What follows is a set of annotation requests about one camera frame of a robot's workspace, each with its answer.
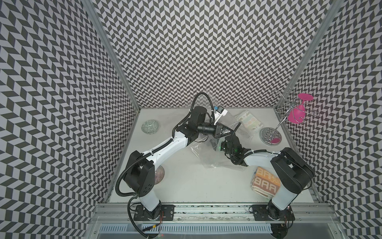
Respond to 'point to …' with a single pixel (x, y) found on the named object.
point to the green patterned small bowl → (149, 127)
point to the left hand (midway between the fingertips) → (232, 134)
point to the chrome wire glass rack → (272, 136)
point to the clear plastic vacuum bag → (207, 149)
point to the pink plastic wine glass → (297, 115)
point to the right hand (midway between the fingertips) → (212, 141)
